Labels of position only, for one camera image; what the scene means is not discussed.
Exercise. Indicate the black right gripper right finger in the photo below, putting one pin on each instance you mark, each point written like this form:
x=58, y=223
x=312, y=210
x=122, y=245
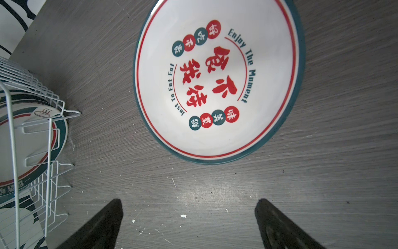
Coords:
x=278, y=231

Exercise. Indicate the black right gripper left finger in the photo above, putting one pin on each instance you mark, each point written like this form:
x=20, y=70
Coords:
x=100, y=232

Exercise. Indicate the white plate red characters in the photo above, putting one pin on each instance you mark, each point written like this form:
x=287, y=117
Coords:
x=215, y=80

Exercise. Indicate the white wire dish rack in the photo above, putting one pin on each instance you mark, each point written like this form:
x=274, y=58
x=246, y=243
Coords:
x=28, y=218

